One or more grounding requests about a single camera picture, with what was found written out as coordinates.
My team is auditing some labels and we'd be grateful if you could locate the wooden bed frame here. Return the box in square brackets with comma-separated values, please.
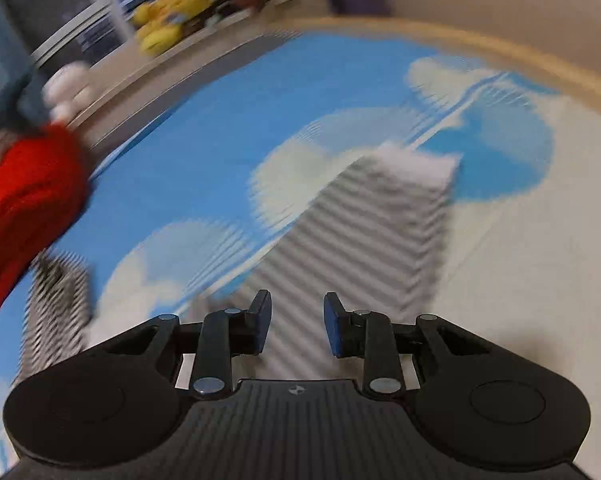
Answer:
[269, 16, 601, 114]

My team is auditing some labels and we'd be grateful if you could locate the yellow plush toy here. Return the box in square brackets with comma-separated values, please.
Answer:
[131, 0, 217, 56]

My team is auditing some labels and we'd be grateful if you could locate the striped white hooded top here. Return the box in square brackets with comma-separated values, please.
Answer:
[16, 144, 460, 379]

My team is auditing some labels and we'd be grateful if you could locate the dark teal shark plush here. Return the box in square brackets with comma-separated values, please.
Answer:
[0, 67, 50, 136]

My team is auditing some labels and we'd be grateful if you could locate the white plush toy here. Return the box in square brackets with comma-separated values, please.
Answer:
[42, 62, 98, 125]

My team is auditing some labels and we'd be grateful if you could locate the blue white patterned bedspread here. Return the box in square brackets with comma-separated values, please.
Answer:
[0, 34, 601, 479]

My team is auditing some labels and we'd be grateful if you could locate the red folded blanket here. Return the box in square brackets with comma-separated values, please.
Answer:
[0, 124, 89, 308]

